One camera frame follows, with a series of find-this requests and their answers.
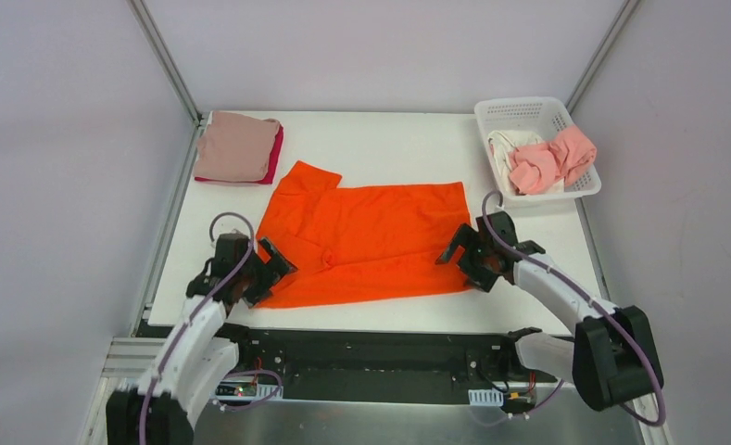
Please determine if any orange t-shirt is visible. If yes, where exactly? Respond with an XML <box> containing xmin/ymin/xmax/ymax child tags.
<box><xmin>257</xmin><ymin>161</ymin><xmax>471</xmax><ymax>309</ymax></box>

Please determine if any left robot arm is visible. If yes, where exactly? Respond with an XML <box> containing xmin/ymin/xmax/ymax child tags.
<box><xmin>106</xmin><ymin>233</ymin><xmax>296</xmax><ymax>444</ymax></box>

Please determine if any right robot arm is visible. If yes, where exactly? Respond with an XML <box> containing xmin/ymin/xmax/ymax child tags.
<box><xmin>436</xmin><ymin>211</ymin><xmax>664</xmax><ymax>412</ymax></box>

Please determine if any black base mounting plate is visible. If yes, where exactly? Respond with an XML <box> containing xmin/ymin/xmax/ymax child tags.
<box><xmin>217</xmin><ymin>325</ymin><xmax>555</xmax><ymax>405</ymax></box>

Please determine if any folded crimson t-shirt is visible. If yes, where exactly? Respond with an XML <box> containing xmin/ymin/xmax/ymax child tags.
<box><xmin>194</xmin><ymin>120</ymin><xmax>285</xmax><ymax>186</ymax></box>

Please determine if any pink t-shirt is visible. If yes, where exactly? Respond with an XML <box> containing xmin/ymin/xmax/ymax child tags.
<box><xmin>508</xmin><ymin>126</ymin><xmax>598</xmax><ymax>196</ymax></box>

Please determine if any white t-shirt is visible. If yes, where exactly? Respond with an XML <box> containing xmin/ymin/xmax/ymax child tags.
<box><xmin>487</xmin><ymin>130</ymin><xmax>564</xmax><ymax>196</ymax></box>

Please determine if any folded beige t-shirt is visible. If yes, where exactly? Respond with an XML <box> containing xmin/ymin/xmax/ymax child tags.
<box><xmin>194</xmin><ymin>110</ymin><xmax>282</xmax><ymax>184</ymax></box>

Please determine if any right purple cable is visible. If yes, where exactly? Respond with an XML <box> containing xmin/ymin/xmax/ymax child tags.
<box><xmin>480</xmin><ymin>190</ymin><xmax>668</xmax><ymax>428</ymax></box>

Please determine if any purple cable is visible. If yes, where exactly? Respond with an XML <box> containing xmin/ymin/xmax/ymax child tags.
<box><xmin>480</xmin><ymin>190</ymin><xmax>668</xmax><ymax>428</ymax></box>
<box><xmin>137</xmin><ymin>211</ymin><xmax>284</xmax><ymax>445</ymax></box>

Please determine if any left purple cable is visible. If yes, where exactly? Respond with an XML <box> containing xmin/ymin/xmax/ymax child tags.
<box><xmin>137</xmin><ymin>211</ymin><xmax>284</xmax><ymax>445</ymax></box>

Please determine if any right aluminium frame post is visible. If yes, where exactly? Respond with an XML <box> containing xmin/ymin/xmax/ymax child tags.
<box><xmin>565</xmin><ymin>0</ymin><xmax>642</xmax><ymax>113</ymax></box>

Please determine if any aluminium frame post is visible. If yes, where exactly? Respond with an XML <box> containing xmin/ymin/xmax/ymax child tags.
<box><xmin>565</xmin><ymin>0</ymin><xmax>642</xmax><ymax>113</ymax></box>
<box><xmin>127</xmin><ymin>0</ymin><xmax>202</xmax><ymax>126</ymax></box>

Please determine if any left aluminium frame post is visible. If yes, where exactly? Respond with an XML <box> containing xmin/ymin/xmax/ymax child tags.
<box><xmin>127</xmin><ymin>0</ymin><xmax>202</xmax><ymax>126</ymax></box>

